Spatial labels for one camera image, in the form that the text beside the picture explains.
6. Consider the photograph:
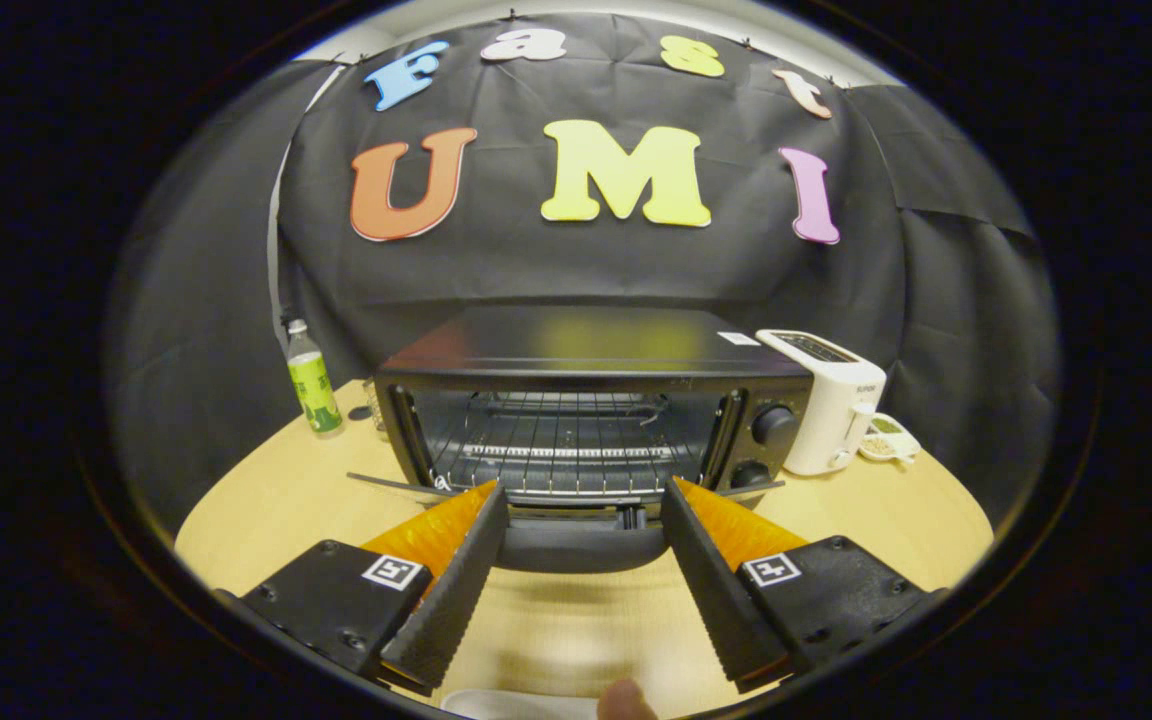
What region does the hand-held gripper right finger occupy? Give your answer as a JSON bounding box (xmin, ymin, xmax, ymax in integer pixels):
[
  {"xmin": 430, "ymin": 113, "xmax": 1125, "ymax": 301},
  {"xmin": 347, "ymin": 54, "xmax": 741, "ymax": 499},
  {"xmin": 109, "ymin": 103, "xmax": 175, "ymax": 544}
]
[{"xmin": 661, "ymin": 476, "xmax": 947, "ymax": 694}]

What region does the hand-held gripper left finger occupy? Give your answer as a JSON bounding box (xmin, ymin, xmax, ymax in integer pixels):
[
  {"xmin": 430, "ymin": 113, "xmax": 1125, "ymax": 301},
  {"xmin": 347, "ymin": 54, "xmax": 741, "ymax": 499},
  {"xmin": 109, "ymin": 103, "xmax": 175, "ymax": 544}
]
[{"xmin": 219, "ymin": 480, "xmax": 510, "ymax": 697}]

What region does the black toaster oven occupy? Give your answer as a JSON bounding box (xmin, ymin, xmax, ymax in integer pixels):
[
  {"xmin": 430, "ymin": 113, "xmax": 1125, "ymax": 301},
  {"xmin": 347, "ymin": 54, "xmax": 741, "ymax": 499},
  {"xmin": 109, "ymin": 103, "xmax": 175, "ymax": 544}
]
[{"xmin": 348, "ymin": 305, "xmax": 815, "ymax": 575}]

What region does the white slot toaster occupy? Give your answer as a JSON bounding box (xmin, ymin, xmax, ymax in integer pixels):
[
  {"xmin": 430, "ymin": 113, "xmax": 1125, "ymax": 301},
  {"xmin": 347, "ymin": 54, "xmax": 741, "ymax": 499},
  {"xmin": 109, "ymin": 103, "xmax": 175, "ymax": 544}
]
[{"xmin": 756, "ymin": 329, "xmax": 889, "ymax": 477}]

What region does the white rectangular plate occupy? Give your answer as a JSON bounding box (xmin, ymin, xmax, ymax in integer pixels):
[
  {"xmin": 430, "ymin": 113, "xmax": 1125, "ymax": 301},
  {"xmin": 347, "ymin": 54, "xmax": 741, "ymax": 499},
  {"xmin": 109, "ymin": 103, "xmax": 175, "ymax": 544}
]
[{"xmin": 441, "ymin": 688, "xmax": 605, "ymax": 720}]

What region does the small white divided dish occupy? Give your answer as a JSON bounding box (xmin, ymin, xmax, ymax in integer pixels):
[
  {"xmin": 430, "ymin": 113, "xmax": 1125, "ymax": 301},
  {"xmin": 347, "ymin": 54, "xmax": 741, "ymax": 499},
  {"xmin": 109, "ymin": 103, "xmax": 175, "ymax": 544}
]
[{"xmin": 858, "ymin": 413, "xmax": 922, "ymax": 466}]

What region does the green label plastic bottle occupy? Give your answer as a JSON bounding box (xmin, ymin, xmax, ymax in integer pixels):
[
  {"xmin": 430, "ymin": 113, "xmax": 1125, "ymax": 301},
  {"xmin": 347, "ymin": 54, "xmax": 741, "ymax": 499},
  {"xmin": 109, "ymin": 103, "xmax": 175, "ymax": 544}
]
[{"xmin": 286, "ymin": 319, "xmax": 345, "ymax": 436}]

